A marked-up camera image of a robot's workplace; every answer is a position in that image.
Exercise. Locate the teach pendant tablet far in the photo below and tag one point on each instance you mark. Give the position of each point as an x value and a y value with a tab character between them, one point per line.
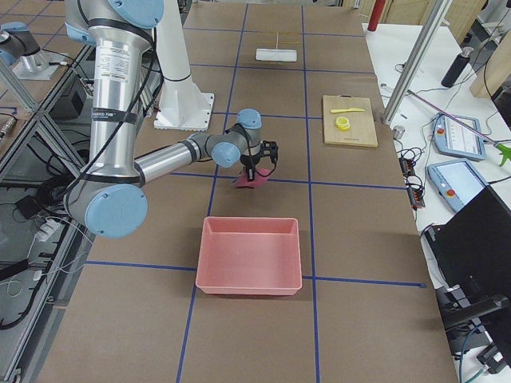
453	139

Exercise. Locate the yellow plastic knife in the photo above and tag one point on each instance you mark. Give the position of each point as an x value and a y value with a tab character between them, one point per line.
348	110

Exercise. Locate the teach pendant tablet near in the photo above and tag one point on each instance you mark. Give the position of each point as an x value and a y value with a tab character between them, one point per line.
457	182

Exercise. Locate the red cylinder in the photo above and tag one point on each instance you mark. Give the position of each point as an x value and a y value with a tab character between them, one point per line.
376	14

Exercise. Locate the bamboo cutting board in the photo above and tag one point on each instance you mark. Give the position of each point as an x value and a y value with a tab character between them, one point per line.
362	132

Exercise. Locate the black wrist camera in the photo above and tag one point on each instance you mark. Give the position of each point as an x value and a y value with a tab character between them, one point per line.
269	149

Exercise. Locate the maroon wiping cloth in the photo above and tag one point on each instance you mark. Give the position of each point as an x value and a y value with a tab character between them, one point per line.
260	179

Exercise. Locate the yellow lemon slices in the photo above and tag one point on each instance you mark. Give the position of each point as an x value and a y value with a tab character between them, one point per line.
342	123

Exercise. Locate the black water bottle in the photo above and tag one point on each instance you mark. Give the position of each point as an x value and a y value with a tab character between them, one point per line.
456	68

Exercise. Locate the pink plastic bin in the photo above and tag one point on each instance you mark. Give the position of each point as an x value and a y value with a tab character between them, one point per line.
249	256

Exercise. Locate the aluminium frame post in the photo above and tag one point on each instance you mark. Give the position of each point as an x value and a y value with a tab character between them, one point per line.
418	52

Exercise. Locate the teach pendant tablet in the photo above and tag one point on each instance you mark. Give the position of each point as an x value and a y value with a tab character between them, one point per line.
453	139
457	182

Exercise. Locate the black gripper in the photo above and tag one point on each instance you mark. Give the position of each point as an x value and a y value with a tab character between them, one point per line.
252	160

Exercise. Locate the small metal cylinder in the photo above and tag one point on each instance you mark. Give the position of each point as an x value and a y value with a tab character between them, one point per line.
398	132

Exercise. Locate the black monitor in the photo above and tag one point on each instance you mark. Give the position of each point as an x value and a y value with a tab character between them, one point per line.
473	252

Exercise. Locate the white rectangular tray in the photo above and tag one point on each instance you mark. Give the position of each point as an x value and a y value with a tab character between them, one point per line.
276	55

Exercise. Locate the metal reacher grabber tool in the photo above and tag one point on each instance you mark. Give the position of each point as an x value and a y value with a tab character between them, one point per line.
503	149

